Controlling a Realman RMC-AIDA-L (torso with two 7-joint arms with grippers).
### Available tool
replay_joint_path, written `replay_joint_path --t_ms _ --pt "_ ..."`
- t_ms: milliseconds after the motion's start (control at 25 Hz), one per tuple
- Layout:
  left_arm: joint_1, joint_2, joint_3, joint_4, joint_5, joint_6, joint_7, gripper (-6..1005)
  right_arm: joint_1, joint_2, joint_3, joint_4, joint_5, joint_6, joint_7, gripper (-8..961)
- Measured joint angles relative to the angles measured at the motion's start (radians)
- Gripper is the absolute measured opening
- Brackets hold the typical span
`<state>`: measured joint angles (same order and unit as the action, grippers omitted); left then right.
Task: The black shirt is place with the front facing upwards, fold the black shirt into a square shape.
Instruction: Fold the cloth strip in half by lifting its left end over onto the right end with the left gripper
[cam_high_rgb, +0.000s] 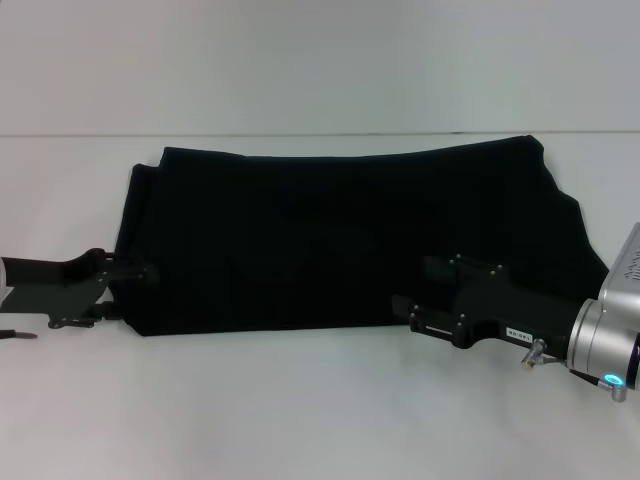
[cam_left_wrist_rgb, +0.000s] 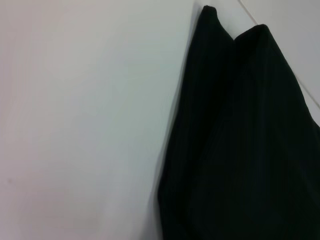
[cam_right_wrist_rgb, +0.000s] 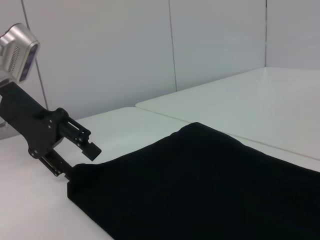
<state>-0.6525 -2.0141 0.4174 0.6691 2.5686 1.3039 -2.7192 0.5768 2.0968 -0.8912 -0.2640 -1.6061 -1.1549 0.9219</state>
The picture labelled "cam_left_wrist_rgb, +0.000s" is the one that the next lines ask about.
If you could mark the black shirt with FREE print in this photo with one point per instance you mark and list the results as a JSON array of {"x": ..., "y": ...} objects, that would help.
[{"x": 237, "y": 137}]

